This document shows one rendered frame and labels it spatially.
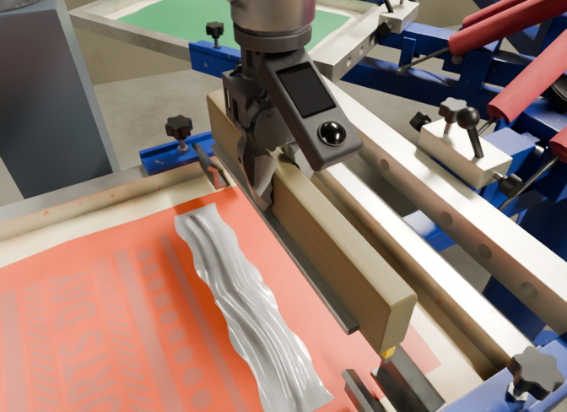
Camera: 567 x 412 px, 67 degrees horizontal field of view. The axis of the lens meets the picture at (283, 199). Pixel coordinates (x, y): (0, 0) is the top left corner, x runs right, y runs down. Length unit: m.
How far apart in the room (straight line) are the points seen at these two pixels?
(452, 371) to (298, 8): 0.43
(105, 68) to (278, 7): 2.95
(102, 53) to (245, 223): 2.66
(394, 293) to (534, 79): 0.56
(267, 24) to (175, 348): 0.38
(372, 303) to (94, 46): 2.99
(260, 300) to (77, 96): 0.52
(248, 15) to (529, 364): 0.40
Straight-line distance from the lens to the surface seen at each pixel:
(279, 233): 0.49
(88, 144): 0.93
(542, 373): 0.48
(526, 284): 0.61
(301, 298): 0.59
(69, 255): 0.70
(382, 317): 0.37
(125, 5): 1.59
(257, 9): 0.37
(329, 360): 0.54
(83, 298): 0.64
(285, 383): 0.52
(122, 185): 0.74
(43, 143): 0.94
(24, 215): 0.75
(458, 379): 0.57
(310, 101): 0.38
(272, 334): 0.55
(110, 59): 3.26
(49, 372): 0.60
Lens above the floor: 1.44
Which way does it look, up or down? 43 degrees down
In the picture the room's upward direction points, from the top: straight up
